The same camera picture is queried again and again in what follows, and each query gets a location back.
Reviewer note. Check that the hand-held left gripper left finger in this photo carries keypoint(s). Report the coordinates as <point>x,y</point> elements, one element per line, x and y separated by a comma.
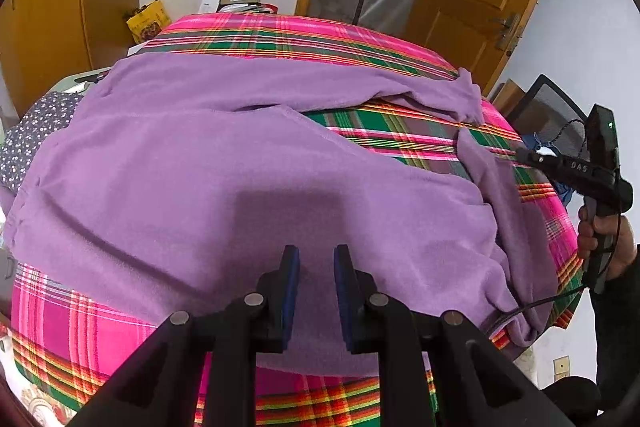
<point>291,297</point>

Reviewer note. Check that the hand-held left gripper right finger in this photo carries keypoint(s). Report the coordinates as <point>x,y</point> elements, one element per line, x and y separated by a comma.
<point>344,297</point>

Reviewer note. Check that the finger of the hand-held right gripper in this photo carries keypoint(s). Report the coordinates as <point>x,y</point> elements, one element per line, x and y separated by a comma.
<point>535,161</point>

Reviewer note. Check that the purple fleece garment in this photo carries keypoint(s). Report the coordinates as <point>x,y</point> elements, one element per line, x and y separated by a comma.
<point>250,157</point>

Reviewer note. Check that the person's right forearm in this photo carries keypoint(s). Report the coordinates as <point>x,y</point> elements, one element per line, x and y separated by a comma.
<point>617,347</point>

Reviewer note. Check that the person's right hand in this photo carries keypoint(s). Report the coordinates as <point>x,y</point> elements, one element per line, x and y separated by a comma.
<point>622,242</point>

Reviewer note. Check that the blue denim bag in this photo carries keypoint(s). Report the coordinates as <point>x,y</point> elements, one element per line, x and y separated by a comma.
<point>567,194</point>

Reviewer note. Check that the black mesh office chair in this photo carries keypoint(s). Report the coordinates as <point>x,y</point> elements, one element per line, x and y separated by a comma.
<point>550,107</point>

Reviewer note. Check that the brown leaning board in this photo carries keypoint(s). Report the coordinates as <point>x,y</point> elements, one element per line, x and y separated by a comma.
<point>507,99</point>

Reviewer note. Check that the pink plaid blanket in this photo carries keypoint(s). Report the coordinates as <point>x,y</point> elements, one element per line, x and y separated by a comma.
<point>400,52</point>

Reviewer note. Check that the red container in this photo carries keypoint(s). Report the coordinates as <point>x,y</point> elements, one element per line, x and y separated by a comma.
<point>270,8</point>

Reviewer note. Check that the dark floral folded cloth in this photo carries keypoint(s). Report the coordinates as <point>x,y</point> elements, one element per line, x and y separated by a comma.
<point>30,142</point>

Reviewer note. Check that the small white box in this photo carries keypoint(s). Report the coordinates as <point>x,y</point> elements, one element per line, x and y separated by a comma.
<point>209,2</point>

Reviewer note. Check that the table with printed cover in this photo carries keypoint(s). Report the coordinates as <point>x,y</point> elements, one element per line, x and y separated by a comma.
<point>75,79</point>

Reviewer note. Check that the yellow printed bag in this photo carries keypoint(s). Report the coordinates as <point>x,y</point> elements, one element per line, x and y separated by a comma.
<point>147,22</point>

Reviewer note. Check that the wall socket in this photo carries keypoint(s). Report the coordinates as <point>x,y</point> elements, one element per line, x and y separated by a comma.
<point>562,366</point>

